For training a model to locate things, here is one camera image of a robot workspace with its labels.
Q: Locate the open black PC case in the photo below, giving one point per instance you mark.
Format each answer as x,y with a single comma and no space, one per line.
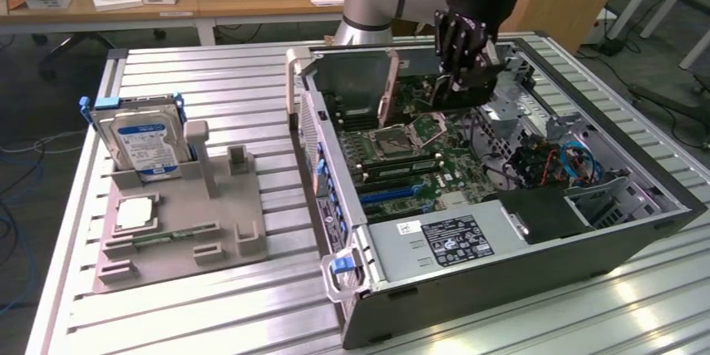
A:
499,288

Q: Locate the CPU socket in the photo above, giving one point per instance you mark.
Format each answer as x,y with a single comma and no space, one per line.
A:
391,143

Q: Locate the perforated metal disk bay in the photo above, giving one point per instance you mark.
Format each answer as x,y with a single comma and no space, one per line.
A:
499,139

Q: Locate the silver CPU chip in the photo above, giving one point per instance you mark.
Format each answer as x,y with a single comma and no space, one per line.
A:
135,213

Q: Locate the blue expansion slot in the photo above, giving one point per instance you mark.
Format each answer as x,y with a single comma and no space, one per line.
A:
388,195

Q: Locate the black RAM stick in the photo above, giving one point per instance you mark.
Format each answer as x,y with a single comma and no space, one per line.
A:
399,167

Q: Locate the graphics card with metal bracket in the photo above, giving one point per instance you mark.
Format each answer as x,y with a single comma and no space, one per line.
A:
471,99

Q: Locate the hard disk in blue caddy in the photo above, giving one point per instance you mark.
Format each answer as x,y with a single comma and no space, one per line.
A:
141,143

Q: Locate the grey plastic parts rack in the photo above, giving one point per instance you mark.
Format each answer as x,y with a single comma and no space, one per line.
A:
177,213

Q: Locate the grey power supply unit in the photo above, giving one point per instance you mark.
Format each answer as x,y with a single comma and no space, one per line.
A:
404,255

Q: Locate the black floor power adapter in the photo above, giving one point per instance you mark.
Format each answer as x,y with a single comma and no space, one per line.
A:
611,47

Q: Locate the black chair base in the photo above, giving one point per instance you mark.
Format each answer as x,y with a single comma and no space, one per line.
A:
67,49

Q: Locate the green RAM stick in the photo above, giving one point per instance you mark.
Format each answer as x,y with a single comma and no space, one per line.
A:
160,239

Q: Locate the metal socket cover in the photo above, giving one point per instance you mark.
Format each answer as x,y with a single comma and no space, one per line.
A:
430,127

